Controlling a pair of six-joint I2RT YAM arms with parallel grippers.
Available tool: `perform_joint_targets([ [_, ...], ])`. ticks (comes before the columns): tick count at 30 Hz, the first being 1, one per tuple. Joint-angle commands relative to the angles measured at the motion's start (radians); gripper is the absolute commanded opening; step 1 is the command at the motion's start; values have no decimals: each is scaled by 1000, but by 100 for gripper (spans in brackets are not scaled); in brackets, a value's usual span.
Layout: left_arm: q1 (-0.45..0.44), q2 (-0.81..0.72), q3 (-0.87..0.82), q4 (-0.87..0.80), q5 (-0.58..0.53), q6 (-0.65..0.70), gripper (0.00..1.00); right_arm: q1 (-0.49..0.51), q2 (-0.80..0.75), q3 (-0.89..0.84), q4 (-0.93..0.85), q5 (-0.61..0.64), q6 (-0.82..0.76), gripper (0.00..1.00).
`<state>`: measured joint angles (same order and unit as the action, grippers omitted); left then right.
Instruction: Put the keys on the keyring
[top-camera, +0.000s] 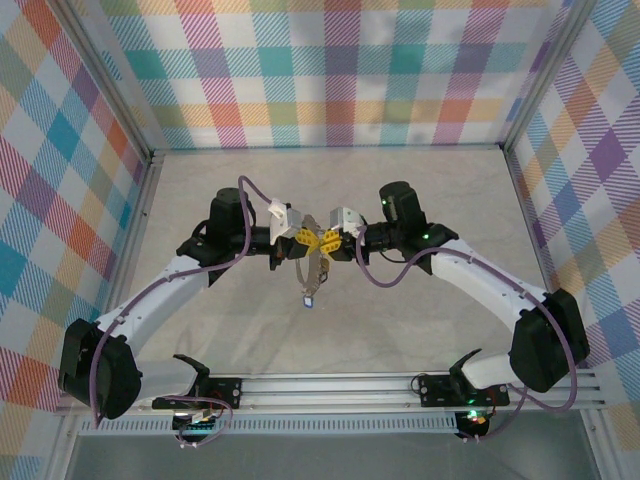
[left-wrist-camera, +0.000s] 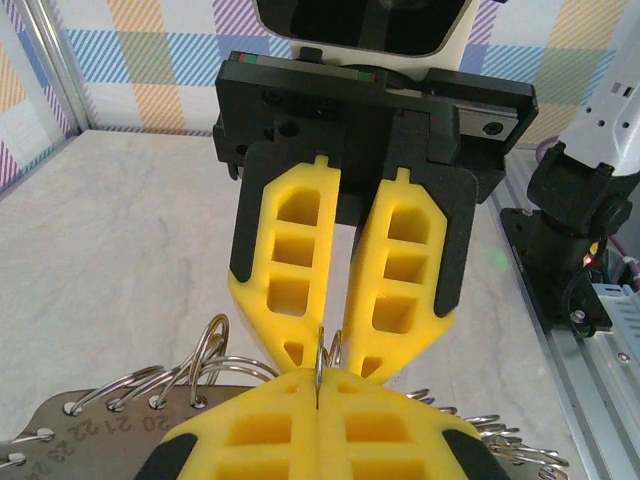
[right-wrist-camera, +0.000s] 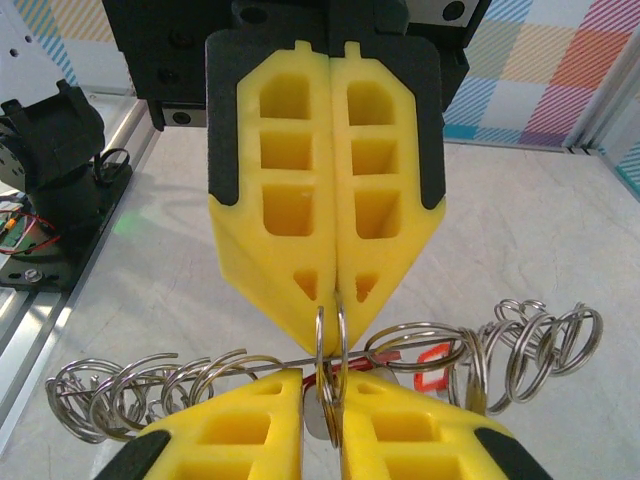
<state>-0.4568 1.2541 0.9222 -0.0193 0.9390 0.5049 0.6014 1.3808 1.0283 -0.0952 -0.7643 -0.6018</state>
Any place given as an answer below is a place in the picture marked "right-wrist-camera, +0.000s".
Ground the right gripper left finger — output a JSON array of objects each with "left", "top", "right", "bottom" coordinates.
[{"left": 102, "top": 368, "right": 305, "bottom": 480}]

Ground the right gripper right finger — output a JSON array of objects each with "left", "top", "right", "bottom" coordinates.
[{"left": 339, "top": 370, "right": 551, "bottom": 480}]

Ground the aluminium corner post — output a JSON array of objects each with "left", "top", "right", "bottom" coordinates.
[{"left": 567, "top": 24, "right": 640, "bottom": 161}]

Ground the green circuit board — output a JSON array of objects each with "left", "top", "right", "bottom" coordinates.
[{"left": 0, "top": 193, "right": 62, "bottom": 257}]

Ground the aluminium mounting rail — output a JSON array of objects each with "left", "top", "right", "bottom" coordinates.
[{"left": 0, "top": 84, "right": 166, "bottom": 401}]

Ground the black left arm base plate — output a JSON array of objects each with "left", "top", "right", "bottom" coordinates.
[{"left": 0, "top": 164, "right": 134, "bottom": 292}]

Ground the red tagged key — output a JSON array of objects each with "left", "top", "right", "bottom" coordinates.
[{"left": 301, "top": 293, "right": 457, "bottom": 446}]

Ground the aluminium floor edge rail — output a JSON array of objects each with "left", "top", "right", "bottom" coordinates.
[{"left": 442, "top": 130, "right": 576, "bottom": 151}]

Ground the large wire keyring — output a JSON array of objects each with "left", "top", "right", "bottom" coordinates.
[{"left": 44, "top": 298, "right": 604, "bottom": 446}]

